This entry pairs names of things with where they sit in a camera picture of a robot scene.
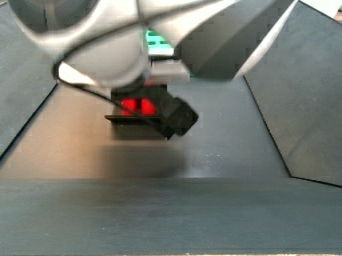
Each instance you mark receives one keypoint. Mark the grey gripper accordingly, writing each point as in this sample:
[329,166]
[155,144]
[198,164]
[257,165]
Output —
[167,70]

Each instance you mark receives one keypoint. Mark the red double-square block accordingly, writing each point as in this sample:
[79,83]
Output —
[141,105]

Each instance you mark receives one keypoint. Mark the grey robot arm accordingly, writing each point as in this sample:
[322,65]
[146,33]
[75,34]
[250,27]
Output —
[98,35]

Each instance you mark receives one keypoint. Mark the green foam shape board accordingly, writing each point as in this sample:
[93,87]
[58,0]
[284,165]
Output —
[158,45]

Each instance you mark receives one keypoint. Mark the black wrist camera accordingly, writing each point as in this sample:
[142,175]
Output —
[177,115]

